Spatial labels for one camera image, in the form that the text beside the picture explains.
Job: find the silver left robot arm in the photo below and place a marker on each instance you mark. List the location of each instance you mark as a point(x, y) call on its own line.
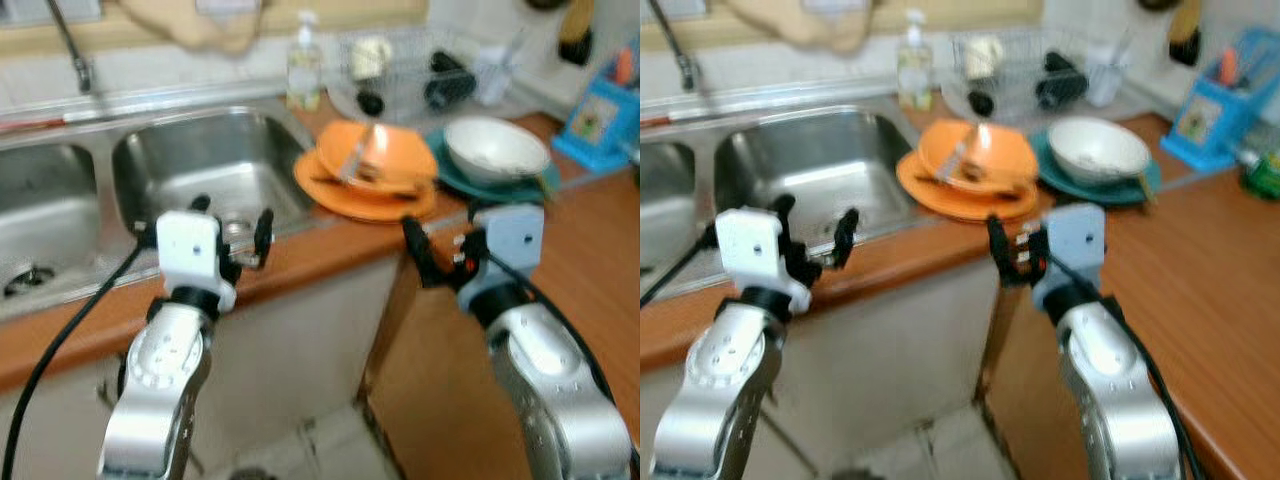
point(715, 390)
point(160, 380)

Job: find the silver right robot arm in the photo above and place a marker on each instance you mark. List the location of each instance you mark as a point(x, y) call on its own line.
point(1115, 400)
point(560, 400)

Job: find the teal plate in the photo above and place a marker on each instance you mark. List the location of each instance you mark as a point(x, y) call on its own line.
point(470, 188)
point(1075, 188)

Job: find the stainless steel double sink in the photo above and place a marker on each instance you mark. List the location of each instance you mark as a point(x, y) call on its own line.
point(800, 160)
point(200, 160)

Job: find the orange plate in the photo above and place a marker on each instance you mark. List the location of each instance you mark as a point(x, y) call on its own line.
point(960, 205)
point(370, 208)

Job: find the white bowl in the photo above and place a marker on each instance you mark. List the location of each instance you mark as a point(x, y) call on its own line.
point(1100, 150)
point(495, 150)

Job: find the metal spoon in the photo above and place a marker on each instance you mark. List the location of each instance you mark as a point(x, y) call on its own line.
point(355, 160)
point(958, 160)

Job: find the white cabinet front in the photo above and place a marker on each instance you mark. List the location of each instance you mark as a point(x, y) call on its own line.
point(300, 340)
point(880, 350)

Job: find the grey dish rack drain tray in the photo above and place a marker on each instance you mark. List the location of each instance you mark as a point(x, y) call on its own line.
point(1010, 110)
point(400, 110)

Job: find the black tumbler bottle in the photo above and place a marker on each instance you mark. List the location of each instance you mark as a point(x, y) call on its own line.
point(448, 82)
point(1060, 82)

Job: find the white cutlery cup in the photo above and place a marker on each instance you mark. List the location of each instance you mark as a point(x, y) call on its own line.
point(492, 75)
point(1105, 75)

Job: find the brown wooden cabinet door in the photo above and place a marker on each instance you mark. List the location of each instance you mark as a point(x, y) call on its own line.
point(1030, 420)
point(440, 400)

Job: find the blue utensil holder box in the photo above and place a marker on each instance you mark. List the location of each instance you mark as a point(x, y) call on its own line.
point(1205, 120)
point(600, 120)

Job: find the beige hanging cloth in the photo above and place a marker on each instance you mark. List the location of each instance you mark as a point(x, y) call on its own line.
point(820, 35)
point(200, 35)

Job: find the clear soap pump bottle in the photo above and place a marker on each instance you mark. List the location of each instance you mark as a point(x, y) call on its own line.
point(913, 70)
point(305, 70)

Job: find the metal faucet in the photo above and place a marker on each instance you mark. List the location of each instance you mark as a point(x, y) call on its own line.
point(682, 55)
point(72, 55)

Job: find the metal sink drain strainer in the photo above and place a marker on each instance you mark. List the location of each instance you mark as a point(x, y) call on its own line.
point(28, 282)

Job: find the cream mug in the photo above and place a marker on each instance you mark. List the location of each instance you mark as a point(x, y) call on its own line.
point(985, 55)
point(368, 57)

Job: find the brown and black hanging brush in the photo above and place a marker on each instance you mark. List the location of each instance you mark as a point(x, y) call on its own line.
point(1185, 35)
point(575, 35)

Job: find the dark round hanging utensil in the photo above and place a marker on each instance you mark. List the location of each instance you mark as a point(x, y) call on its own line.
point(545, 4)
point(1158, 4)

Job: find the tan wooden window sill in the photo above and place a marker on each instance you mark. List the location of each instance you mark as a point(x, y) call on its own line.
point(990, 10)
point(20, 42)

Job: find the green bottle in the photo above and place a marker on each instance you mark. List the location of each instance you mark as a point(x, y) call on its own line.
point(1262, 170)

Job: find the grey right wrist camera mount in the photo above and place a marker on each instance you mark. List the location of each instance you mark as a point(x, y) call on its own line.
point(515, 235)
point(1078, 235)

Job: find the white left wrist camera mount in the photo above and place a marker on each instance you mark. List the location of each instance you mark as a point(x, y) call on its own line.
point(188, 245)
point(750, 245)

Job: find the white window frame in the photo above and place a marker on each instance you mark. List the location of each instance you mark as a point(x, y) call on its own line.
point(680, 6)
point(50, 8)

